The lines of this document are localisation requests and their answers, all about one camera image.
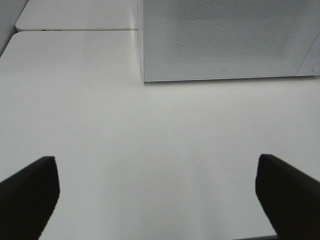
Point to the white microwave oven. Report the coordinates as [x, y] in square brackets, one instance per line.
[310, 65]

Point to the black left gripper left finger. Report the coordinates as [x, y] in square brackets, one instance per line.
[28, 199]

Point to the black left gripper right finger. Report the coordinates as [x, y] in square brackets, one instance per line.
[289, 198]

